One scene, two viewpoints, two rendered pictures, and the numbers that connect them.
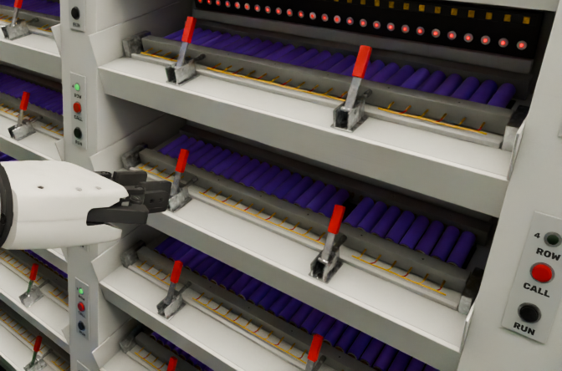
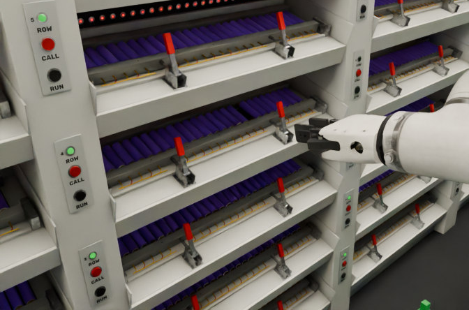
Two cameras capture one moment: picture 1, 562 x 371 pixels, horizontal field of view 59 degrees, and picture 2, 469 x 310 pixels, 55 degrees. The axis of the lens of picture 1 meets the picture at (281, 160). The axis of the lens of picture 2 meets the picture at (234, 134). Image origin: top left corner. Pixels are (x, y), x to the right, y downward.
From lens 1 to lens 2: 0.91 m
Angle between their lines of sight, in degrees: 66
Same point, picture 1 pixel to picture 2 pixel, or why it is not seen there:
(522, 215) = (351, 56)
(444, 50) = (252, 3)
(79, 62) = (66, 124)
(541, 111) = (352, 14)
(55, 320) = not seen: outside the picture
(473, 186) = (336, 54)
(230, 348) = (242, 234)
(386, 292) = not seen: hidden behind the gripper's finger
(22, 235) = not seen: hidden behind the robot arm
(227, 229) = (229, 163)
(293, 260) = (271, 146)
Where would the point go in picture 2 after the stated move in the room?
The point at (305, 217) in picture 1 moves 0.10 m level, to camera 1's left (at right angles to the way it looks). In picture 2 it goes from (250, 126) to (237, 144)
